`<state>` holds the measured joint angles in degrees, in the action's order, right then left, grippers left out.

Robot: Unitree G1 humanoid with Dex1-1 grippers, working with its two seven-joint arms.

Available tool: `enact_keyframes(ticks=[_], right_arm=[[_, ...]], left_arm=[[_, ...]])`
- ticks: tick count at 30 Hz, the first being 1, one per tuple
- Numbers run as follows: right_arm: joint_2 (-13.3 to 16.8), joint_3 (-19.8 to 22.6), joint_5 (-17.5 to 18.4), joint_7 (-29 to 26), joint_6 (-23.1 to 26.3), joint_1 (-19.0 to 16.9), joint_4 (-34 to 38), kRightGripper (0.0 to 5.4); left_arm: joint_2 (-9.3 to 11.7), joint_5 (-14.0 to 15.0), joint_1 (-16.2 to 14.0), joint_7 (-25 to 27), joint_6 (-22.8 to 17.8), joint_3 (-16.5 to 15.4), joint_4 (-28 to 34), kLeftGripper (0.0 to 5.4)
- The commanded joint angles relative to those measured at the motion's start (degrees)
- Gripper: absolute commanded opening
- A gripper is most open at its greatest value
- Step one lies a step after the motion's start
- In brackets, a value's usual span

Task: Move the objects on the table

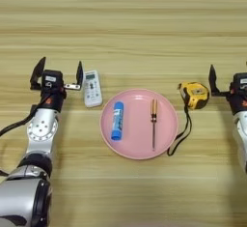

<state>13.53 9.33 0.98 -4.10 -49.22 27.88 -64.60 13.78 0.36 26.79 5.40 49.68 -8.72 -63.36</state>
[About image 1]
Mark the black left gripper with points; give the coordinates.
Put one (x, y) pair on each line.
(53, 99)

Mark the yellow black tape measure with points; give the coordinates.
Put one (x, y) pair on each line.
(194, 95)

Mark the white remote control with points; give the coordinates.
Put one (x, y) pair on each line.
(92, 89)

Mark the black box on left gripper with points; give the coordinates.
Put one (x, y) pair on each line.
(52, 78)

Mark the blue glue stick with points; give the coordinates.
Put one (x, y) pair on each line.
(117, 121)

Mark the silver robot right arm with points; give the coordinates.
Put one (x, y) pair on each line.
(241, 134)

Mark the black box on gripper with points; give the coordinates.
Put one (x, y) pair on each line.
(240, 81)
(52, 78)

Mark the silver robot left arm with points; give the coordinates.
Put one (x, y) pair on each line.
(40, 131)

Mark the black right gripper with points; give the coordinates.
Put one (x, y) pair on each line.
(238, 100)

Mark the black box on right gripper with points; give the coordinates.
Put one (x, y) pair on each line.
(240, 81)

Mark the pink round plate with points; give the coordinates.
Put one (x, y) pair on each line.
(138, 131)

